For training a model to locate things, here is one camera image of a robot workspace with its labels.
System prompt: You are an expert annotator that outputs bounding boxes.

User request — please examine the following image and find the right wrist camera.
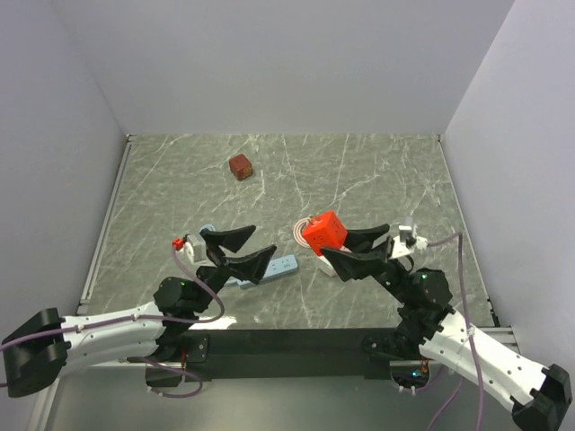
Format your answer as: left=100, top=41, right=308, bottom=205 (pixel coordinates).
left=389, top=216, right=429, bottom=259

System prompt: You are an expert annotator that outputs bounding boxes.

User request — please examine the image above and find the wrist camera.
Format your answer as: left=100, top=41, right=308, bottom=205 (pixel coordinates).
left=389, top=216, right=429, bottom=259
left=172, top=233, right=208, bottom=264

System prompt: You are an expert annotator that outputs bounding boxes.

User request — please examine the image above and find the red cube socket adapter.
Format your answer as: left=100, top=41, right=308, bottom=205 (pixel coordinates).
left=302, top=210, right=348, bottom=256

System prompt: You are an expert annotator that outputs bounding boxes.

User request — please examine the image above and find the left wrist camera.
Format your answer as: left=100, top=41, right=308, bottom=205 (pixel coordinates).
left=172, top=233, right=208, bottom=264

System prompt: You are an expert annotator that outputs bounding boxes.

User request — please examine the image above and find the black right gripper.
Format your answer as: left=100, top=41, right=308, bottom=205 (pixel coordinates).
left=318, top=222, right=412, bottom=303

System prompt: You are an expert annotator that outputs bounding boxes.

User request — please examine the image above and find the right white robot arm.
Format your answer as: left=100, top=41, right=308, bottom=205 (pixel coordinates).
left=321, top=224, right=573, bottom=430

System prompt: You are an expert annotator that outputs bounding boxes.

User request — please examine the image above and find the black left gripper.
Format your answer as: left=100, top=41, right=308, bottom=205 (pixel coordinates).
left=191, top=225, right=277, bottom=313

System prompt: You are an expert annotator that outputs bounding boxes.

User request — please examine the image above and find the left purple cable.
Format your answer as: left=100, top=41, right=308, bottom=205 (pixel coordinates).
left=0, top=242, right=226, bottom=400

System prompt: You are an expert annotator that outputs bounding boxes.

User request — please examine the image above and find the blue power strip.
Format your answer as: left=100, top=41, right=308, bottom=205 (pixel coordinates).
left=226, top=254, right=299, bottom=289

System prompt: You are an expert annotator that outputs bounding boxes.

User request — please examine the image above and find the black base beam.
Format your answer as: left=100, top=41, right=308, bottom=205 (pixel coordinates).
left=157, top=328, right=421, bottom=381

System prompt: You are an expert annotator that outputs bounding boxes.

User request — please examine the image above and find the dark red cube adapter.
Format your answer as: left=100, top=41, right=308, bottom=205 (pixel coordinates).
left=229, top=154, right=253, bottom=181

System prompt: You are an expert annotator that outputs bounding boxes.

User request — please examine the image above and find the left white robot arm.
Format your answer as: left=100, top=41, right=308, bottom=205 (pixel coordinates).
left=1, top=225, right=277, bottom=398

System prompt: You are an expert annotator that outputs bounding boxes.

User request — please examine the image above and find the pink coiled power cable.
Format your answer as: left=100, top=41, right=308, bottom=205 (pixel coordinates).
left=292, top=215, right=315, bottom=249

